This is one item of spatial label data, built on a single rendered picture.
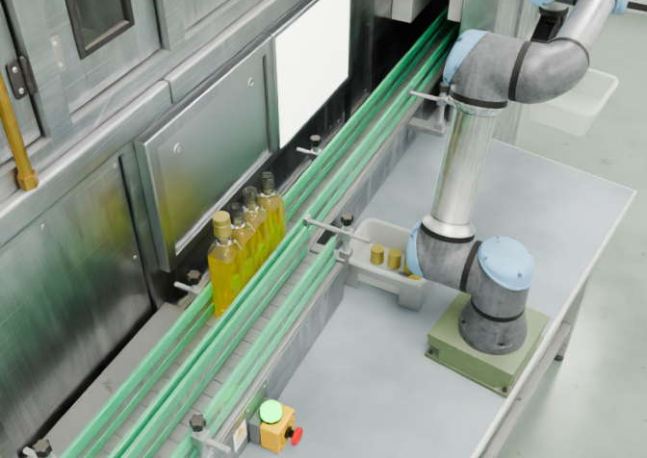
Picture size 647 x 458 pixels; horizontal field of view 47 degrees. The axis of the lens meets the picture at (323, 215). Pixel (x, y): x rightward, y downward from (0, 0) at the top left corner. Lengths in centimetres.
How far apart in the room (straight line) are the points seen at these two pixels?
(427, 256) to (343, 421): 39
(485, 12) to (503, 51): 83
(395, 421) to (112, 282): 66
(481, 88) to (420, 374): 66
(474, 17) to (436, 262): 93
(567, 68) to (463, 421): 75
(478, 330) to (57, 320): 86
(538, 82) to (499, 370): 62
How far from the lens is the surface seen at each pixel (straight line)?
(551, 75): 146
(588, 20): 164
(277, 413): 154
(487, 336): 166
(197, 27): 155
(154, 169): 147
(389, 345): 178
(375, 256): 191
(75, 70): 131
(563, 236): 213
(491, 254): 157
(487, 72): 146
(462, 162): 153
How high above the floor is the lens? 213
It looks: 41 degrees down
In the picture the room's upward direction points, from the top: straight up
